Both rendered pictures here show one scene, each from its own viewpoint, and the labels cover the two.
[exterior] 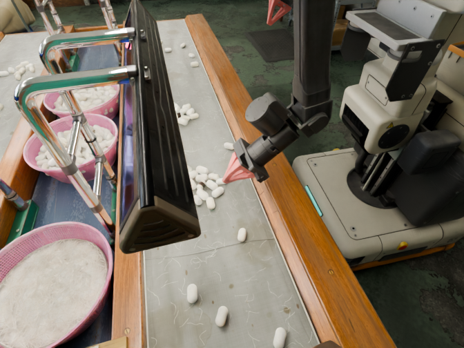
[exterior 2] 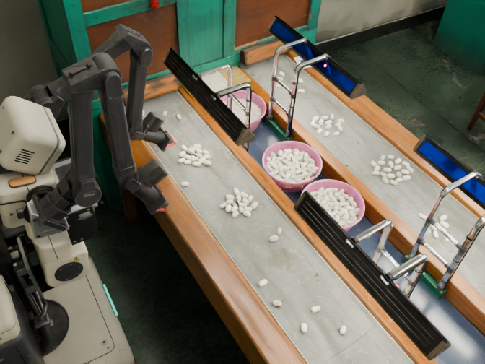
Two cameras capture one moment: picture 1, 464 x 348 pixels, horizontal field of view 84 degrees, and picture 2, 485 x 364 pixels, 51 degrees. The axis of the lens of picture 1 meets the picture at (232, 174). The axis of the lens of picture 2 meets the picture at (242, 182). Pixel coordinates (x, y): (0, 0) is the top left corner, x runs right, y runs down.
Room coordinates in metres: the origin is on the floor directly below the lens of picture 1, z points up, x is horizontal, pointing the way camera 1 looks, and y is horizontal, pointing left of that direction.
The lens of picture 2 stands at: (2.05, -0.25, 2.36)
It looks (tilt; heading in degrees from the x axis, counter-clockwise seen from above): 47 degrees down; 160
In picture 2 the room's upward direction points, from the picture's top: 3 degrees clockwise
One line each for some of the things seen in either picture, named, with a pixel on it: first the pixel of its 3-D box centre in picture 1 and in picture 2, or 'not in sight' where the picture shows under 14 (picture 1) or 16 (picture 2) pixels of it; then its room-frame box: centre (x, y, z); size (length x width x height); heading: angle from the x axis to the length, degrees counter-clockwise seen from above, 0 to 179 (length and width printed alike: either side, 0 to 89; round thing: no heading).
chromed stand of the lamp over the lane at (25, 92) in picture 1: (126, 155); (222, 119); (0.40, 0.23, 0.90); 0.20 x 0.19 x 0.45; 15
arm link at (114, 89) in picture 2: not in sight; (117, 129); (0.94, -0.23, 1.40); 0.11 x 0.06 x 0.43; 12
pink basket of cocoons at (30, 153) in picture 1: (79, 150); (291, 168); (0.61, 0.49, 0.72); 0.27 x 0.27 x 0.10
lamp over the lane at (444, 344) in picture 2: not in sight; (365, 264); (1.36, 0.40, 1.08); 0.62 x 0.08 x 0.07; 15
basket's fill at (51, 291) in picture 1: (56, 289); (239, 115); (0.18, 0.38, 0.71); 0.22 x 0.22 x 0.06
